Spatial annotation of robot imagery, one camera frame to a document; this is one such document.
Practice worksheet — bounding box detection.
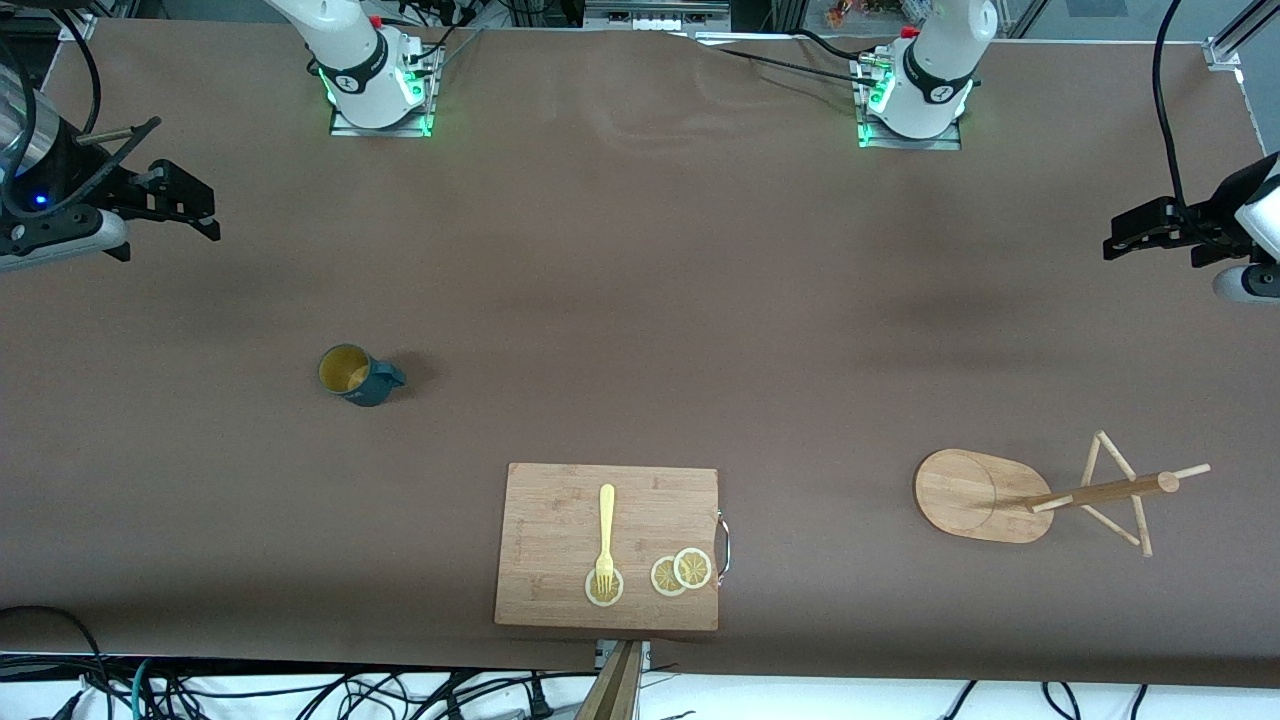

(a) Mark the teal ribbed cup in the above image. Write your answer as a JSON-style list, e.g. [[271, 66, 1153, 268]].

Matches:
[[318, 344, 408, 408]]

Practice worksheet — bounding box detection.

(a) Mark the wooden mug rack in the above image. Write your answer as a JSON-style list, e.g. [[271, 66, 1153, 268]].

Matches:
[[914, 430, 1212, 559]]

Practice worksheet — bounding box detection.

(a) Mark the brown table cover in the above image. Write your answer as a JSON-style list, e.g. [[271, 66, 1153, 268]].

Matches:
[[0, 18, 1280, 689]]

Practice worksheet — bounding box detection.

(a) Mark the bamboo cutting board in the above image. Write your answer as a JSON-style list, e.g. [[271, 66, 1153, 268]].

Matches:
[[494, 462, 721, 632]]

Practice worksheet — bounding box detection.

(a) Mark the yellow plastic fork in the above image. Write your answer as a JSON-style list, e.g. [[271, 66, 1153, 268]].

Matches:
[[595, 484, 617, 594]]

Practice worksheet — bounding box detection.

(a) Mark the wooden beam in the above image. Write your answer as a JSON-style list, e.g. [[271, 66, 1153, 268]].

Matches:
[[575, 640, 643, 720]]

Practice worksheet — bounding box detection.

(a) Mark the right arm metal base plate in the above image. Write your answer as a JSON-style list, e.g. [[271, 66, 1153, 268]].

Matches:
[[330, 40, 441, 138]]

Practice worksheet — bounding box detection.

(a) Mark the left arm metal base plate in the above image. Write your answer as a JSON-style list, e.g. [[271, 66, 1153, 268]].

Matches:
[[855, 55, 963, 151]]

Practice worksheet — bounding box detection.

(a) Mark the black table cable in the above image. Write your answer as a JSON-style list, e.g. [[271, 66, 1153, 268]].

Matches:
[[790, 28, 881, 66], [690, 35, 881, 89]]

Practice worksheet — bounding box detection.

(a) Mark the grey metal frame rail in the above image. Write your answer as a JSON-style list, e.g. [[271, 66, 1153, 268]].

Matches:
[[583, 0, 733, 31]]

